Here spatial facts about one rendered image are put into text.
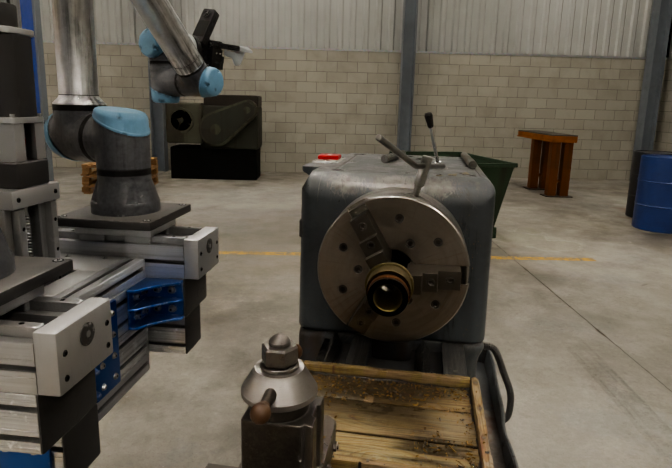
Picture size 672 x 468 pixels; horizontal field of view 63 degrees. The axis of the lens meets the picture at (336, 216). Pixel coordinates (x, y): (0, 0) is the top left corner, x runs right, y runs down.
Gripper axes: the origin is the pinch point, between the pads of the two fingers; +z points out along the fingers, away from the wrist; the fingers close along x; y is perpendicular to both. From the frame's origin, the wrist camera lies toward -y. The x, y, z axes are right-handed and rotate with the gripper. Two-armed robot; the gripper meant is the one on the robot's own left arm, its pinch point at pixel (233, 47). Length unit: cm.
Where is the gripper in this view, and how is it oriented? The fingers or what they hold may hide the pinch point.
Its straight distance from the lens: 183.1
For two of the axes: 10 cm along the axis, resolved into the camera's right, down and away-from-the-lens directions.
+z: 4.7, -1.7, 8.6
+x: 8.7, 2.5, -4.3
